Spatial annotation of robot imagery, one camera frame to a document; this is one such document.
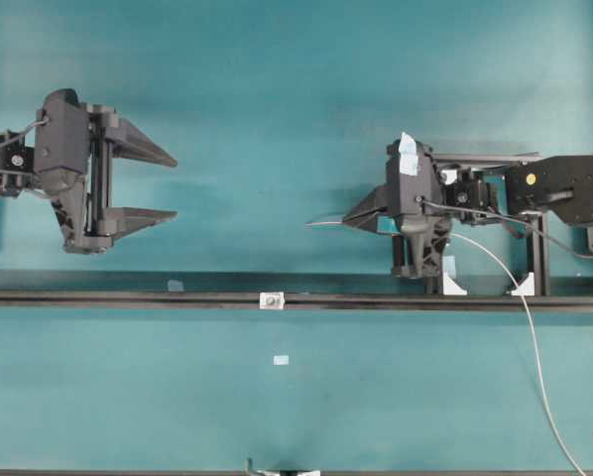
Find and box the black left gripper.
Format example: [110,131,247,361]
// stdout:
[34,88,178,254]

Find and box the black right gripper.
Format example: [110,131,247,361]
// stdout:
[342,132,452,279]

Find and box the thin grey wire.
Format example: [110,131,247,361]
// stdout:
[304,217,586,476]

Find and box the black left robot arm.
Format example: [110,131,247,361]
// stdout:
[0,88,178,254]

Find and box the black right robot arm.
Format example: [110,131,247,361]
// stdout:
[342,133,593,279]

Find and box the small metal corner fitting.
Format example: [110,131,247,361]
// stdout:
[259,292,286,310]

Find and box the pale blue tape square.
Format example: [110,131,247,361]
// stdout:
[273,355,290,366]

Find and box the black rectangular frame stand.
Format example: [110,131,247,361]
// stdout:
[433,152,551,297]

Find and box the pale tape patch near rail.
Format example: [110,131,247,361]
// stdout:
[167,280,184,293]

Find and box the long black aluminium rail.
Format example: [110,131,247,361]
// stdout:
[0,291,593,313]

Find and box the white bracket at bottom edge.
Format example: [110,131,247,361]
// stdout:
[244,458,298,476]

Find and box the black bottom edge rail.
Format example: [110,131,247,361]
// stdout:
[0,469,579,476]

